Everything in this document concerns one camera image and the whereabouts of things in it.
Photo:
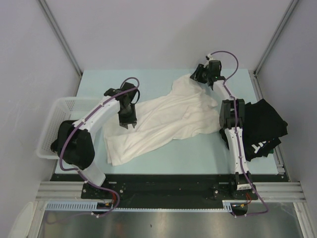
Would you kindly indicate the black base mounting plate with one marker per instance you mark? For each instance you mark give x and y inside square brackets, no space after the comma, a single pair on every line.
[169,191]

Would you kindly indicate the aluminium corner post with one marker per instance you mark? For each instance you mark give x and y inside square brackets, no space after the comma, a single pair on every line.
[277,33]
[48,14]

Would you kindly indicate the aluminium frame rail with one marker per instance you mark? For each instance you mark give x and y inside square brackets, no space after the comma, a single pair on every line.
[269,191]

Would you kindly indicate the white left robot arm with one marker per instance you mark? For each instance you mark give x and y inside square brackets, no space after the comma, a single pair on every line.
[75,139]

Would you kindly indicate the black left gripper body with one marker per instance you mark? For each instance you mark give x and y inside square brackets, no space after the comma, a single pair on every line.
[127,116]

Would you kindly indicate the right aluminium corner post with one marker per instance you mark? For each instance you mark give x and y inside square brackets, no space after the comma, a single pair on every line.
[277,33]

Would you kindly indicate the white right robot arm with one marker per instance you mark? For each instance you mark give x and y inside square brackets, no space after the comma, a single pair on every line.
[232,112]

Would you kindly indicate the black t shirt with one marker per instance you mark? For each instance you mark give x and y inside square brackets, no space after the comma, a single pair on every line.
[54,146]

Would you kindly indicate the white t shirt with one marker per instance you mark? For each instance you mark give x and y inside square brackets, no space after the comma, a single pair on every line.
[183,113]

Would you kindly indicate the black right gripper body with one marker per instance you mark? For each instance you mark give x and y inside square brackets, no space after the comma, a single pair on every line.
[202,74]

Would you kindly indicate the white slotted cable duct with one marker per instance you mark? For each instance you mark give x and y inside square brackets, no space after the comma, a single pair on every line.
[100,207]

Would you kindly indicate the white plastic laundry basket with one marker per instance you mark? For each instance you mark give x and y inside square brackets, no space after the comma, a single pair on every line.
[66,108]

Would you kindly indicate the left aluminium corner post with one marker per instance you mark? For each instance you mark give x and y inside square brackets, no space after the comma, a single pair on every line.
[48,14]

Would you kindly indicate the stack of black t shirts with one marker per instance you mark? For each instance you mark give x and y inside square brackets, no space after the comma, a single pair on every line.
[262,127]

